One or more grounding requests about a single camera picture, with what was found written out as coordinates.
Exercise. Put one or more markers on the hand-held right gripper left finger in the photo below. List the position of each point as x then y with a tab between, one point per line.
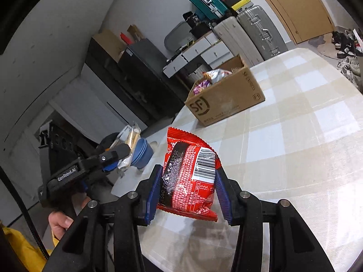
151	201

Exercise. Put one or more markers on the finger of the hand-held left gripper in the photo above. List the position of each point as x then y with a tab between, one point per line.
110	166
113	153

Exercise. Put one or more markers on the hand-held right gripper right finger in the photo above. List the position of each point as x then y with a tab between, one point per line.
224	198

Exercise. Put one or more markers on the bread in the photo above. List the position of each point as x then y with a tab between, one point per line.
131	140

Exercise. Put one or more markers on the brown cardboard box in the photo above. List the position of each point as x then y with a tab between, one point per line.
227	99

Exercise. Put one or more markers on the pink purple snack packet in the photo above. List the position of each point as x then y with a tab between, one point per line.
201	87

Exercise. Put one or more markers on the white red snack packet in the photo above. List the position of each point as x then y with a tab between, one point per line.
217	75

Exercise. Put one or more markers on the person's left forearm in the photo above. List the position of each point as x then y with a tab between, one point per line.
17	245

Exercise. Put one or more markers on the person's left hand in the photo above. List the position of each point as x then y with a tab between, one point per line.
59	223

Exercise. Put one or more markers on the black slotted crate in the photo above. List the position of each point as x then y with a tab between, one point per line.
62	144

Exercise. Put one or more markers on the white tumbler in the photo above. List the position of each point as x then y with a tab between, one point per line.
154	144

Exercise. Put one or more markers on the white wardrobe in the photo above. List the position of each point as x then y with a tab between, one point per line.
93	96

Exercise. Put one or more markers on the black cabinet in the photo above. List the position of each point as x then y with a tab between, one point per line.
113	73

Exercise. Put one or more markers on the dark grey refrigerator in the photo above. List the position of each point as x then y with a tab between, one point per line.
147	65

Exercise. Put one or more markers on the flat cardboard box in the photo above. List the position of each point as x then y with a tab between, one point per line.
109	44

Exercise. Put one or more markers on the red flat item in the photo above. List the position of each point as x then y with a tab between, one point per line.
124	37

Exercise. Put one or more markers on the small cardboard piece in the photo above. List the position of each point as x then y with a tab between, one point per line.
134	32

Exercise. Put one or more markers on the white desk with drawers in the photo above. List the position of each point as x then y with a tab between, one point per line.
198	52

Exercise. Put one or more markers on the grey folded table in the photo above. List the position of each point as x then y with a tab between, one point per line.
178	35

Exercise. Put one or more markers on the black bag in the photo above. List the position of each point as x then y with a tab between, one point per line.
197	22

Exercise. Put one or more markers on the beige suitcase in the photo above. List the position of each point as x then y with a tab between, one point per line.
235	36

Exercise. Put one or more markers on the silver suitcase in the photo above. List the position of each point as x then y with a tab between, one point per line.
262	32

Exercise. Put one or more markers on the grey doormat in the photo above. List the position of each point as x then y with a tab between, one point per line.
319	41

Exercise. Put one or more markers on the pile of shoes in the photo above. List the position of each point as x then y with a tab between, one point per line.
348	51

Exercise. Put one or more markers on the yellow black shoe box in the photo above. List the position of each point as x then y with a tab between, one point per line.
242	4

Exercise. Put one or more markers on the wooden door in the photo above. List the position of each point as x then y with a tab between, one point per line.
295	5

